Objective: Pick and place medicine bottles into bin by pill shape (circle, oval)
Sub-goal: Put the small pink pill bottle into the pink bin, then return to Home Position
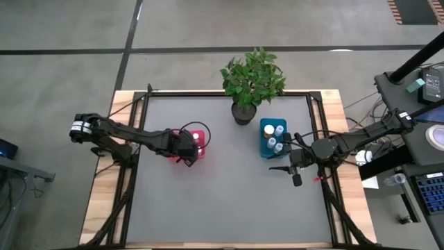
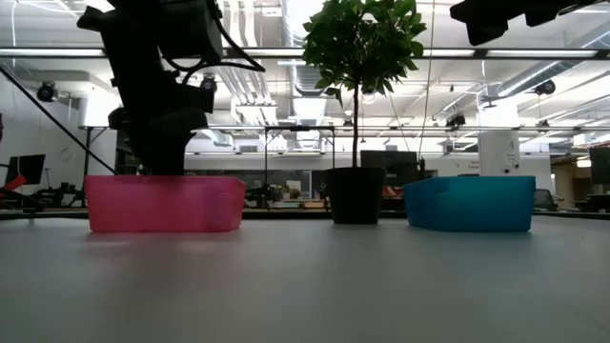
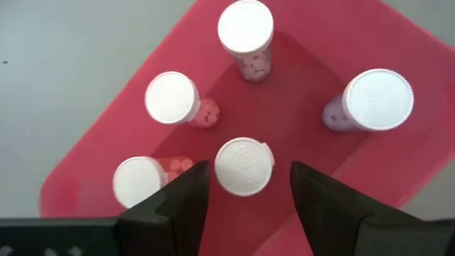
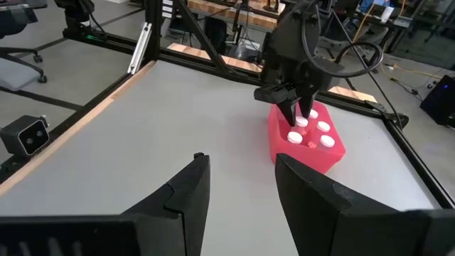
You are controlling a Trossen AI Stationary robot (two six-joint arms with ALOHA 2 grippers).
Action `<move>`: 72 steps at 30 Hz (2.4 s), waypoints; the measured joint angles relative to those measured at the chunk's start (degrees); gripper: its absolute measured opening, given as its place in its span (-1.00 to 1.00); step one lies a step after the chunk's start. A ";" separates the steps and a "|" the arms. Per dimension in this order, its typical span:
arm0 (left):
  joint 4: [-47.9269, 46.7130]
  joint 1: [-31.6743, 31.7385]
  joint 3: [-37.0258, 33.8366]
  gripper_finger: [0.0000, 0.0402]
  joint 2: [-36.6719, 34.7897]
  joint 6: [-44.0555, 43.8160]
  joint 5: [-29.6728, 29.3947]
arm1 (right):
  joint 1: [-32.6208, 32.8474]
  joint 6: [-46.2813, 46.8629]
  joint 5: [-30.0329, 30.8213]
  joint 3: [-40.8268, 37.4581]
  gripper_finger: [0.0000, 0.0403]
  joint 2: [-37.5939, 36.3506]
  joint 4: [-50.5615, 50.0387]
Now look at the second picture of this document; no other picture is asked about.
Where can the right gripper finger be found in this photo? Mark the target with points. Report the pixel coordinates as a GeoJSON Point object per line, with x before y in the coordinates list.
{"type": "Point", "coordinates": [486, 33]}
{"type": "Point", "coordinates": [491, 10]}

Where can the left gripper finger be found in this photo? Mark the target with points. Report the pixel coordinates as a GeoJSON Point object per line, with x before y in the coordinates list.
{"type": "Point", "coordinates": [196, 124]}
{"type": "Point", "coordinates": [162, 152]}

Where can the pink plastic bin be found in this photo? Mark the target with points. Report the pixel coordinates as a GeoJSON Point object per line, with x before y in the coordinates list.
{"type": "Point", "coordinates": [162, 205]}

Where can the blue plastic bin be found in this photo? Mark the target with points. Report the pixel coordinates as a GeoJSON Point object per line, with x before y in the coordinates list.
{"type": "Point", "coordinates": [472, 205]}

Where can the black metal rack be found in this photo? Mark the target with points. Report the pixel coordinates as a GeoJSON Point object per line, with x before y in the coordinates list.
{"type": "Point", "coordinates": [87, 157]}

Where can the white round pillar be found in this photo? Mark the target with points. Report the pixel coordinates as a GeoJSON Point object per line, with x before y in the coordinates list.
{"type": "Point", "coordinates": [498, 152]}

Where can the green leafy small tree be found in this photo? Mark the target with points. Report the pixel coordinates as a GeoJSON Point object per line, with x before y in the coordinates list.
{"type": "Point", "coordinates": [362, 52]}

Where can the black monitor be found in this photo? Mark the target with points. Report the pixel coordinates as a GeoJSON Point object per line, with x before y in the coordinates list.
{"type": "Point", "coordinates": [26, 169]}
{"type": "Point", "coordinates": [400, 164]}
{"type": "Point", "coordinates": [600, 164]}

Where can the red object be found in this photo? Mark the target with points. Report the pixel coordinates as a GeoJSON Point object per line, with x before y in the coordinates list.
{"type": "Point", "coordinates": [14, 183]}

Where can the wooden cabinet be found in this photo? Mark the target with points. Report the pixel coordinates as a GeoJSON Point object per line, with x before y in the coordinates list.
{"type": "Point", "coordinates": [567, 186]}

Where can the black plant pot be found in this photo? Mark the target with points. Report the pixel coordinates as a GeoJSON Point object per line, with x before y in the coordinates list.
{"type": "Point", "coordinates": [355, 195]}

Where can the dark office chair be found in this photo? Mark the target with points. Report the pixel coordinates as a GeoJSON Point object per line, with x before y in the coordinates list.
{"type": "Point", "coordinates": [543, 199]}

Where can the black ceiling camera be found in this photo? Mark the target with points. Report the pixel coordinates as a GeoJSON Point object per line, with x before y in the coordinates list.
{"type": "Point", "coordinates": [46, 93]}
{"type": "Point", "coordinates": [456, 120]}
{"type": "Point", "coordinates": [545, 87]}
{"type": "Point", "coordinates": [208, 86]}

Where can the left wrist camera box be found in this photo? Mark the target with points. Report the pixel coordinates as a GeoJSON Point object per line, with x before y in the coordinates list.
{"type": "Point", "coordinates": [190, 28]}

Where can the black table frame rail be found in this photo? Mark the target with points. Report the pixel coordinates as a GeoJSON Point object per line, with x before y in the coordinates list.
{"type": "Point", "coordinates": [47, 214]}

